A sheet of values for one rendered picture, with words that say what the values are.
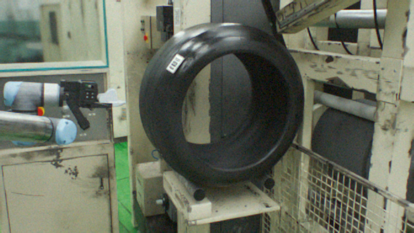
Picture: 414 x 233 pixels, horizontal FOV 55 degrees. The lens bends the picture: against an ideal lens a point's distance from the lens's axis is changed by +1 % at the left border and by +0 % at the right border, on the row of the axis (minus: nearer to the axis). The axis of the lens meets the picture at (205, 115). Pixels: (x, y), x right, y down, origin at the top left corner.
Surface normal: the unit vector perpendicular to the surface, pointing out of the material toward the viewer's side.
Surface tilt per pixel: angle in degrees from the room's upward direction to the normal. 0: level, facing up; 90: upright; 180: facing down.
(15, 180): 90
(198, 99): 90
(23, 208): 90
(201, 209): 90
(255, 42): 80
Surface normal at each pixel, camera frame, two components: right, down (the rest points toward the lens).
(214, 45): 0.28, 0.06
